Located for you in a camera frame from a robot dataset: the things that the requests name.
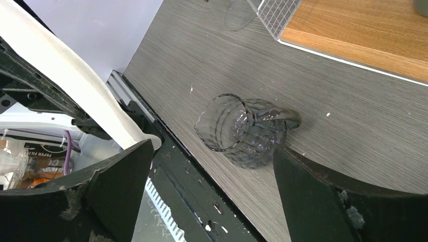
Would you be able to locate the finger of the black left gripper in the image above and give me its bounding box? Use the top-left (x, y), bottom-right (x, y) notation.
top-left (1, 39), bottom-right (111, 140)

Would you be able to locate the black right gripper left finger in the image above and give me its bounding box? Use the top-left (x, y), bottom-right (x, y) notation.
top-left (1, 140), bottom-right (154, 241)

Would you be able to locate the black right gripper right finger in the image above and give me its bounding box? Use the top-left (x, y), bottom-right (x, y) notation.
top-left (273, 147), bottom-right (427, 241)

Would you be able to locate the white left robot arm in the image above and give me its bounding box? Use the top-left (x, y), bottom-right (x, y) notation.
top-left (1, 39), bottom-right (111, 140)

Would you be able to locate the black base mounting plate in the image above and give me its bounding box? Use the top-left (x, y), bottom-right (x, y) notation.
top-left (124, 100), bottom-right (268, 242)

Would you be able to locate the smoky glass mug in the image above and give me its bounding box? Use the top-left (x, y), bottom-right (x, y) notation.
top-left (194, 93), bottom-right (302, 169)

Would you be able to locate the grey metal can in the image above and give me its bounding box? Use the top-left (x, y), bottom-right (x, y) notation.
top-left (413, 0), bottom-right (428, 17)

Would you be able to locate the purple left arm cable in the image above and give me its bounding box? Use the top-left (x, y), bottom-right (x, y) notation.
top-left (63, 130), bottom-right (83, 176)

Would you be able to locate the white wire wooden shelf rack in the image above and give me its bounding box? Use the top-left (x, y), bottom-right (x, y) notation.
top-left (249, 0), bottom-right (427, 86)

